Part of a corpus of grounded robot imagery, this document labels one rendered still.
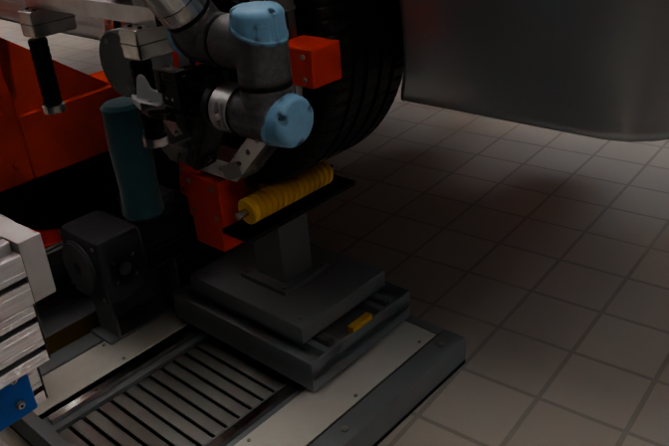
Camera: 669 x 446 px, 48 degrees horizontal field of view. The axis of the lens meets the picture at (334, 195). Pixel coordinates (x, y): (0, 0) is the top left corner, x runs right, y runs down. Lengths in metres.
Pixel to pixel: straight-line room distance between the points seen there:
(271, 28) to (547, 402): 1.16
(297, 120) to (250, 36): 0.13
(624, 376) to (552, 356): 0.17
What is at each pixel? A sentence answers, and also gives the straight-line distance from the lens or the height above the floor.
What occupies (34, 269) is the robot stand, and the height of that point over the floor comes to 0.73.
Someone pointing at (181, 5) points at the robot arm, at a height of 1.01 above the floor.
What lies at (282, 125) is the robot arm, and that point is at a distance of 1.01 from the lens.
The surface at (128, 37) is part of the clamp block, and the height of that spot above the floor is 0.94.
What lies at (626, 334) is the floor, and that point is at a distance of 2.08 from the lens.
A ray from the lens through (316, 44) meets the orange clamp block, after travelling 1.30.
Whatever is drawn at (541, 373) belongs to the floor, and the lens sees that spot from 1.92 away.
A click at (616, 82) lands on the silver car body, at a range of 1.20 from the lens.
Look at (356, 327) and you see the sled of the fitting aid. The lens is 1.76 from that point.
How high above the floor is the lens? 1.20
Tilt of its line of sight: 26 degrees down
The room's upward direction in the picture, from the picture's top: 5 degrees counter-clockwise
